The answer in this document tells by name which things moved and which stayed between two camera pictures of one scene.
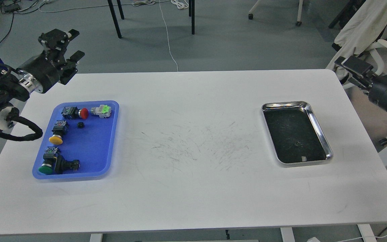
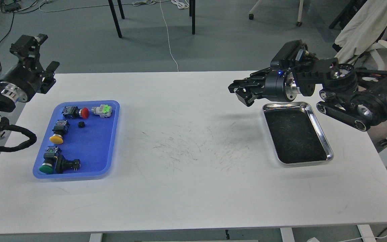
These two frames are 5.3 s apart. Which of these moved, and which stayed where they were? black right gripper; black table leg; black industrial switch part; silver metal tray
Moved: black right gripper
Stayed: silver metal tray; black table leg; black industrial switch part
